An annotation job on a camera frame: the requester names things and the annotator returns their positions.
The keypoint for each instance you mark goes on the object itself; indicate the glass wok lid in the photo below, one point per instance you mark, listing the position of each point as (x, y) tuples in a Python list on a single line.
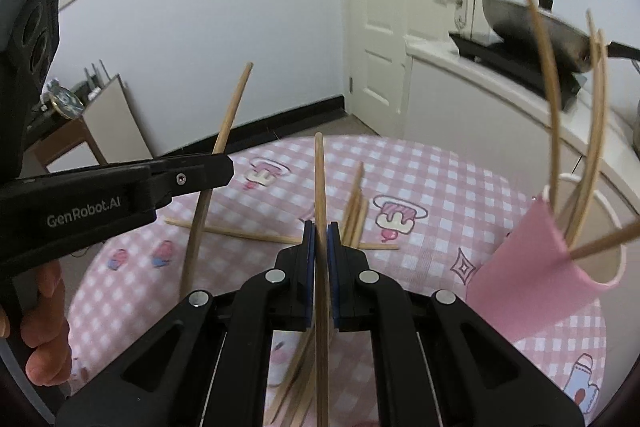
[(546, 2)]

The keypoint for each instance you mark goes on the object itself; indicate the wooden side cabinet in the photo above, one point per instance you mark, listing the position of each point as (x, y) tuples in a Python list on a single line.
[(115, 117)]

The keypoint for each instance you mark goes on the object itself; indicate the bundle of wooden chopsticks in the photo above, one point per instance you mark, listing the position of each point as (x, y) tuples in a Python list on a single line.
[(356, 222)]

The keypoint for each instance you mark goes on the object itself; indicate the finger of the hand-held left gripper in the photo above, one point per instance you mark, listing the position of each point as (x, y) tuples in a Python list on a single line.
[(205, 174)]

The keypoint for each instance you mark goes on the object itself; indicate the black induction cooker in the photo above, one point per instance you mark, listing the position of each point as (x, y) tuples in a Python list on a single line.
[(500, 57)]

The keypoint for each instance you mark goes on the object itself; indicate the grey metal rods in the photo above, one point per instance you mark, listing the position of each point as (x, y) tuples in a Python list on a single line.
[(91, 77)]

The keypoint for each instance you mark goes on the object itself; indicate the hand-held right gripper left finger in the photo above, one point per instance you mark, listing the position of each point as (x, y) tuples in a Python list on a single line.
[(295, 287)]

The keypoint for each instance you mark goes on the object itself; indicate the white kitchen cabinet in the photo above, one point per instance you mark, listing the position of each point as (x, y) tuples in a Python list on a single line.
[(450, 107)]

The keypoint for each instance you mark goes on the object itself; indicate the decorative plate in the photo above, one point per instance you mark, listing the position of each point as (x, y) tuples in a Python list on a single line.
[(65, 101)]

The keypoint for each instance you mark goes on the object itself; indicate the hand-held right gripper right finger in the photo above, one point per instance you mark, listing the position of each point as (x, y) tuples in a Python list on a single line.
[(345, 287)]

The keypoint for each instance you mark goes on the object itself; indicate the pink cup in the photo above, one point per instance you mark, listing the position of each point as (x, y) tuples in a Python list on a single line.
[(520, 267)]

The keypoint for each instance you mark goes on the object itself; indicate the person's left hand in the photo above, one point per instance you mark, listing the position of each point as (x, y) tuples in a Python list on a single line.
[(50, 332)]

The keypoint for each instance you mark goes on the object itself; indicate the single wooden chopstick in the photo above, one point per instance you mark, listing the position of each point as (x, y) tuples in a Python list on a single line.
[(593, 72), (602, 107), (235, 107), (605, 243), (556, 157), (320, 187)]

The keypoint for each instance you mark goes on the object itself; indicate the pink checked tablecloth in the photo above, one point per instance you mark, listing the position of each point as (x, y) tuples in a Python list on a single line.
[(425, 187)]

